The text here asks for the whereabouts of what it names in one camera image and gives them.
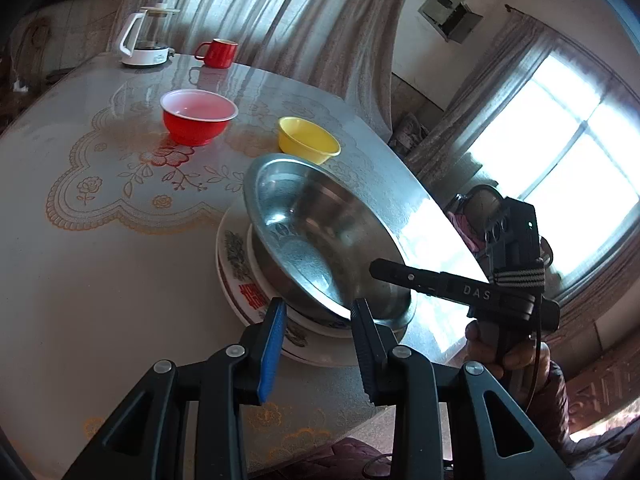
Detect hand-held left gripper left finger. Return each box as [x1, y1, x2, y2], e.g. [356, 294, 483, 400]
[60, 297, 289, 480]

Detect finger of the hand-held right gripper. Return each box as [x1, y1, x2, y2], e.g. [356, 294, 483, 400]
[370, 258, 473, 307]

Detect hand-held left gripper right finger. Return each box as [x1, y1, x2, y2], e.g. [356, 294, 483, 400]
[350, 298, 573, 480]

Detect pink-rimmed floral plate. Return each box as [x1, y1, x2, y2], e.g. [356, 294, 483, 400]
[215, 204, 417, 367]

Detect white plate with red characters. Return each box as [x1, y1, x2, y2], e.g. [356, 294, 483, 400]
[218, 206, 415, 364]

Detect stainless steel bowl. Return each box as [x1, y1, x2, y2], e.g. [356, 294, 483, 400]
[242, 152, 418, 332]

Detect person's right forearm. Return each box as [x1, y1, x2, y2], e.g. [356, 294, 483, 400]
[520, 360, 574, 461]

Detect person's right hand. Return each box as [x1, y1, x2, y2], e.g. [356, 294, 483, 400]
[464, 319, 552, 402]

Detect pink cloth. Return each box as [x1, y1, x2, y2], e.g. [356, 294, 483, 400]
[447, 210, 489, 254]

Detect brown round object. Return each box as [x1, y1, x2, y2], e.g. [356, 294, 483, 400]
[459, 184, 507, 227]

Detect dark red quilted jacket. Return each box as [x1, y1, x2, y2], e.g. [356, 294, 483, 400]
[295, 436, 401, 480]

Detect bright window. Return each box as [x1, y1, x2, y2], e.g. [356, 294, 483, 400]
[470, 45, 640, 307]

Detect grey patterned curtain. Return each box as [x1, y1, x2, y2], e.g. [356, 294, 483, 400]
[115, 0, 426, 141]
[415, 10, 618, 211]

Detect carved wooden furniture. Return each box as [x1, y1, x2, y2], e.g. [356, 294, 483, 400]
[565, 345, 640, 437]

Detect yellow plastic bowl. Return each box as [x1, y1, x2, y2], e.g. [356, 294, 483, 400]
[277, 116, 342, 165]

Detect floral lace-print tablecloth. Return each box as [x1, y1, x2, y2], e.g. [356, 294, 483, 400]
[44, 50, 493, 461]

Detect red plastic bowl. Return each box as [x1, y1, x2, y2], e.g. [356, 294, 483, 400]
[160, 88, 239, 147]

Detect red mug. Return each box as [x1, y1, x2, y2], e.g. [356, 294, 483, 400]
[194, 38, 239, 70]

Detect white glass kettle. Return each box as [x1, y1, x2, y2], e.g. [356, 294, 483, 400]
[118, 3, 181, 68]

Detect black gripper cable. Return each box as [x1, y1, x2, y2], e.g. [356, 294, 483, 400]
[524, 305, 545, 412]

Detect grey wall electrical box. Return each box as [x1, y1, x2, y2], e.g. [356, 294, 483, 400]
[419, 0, 484, 44]

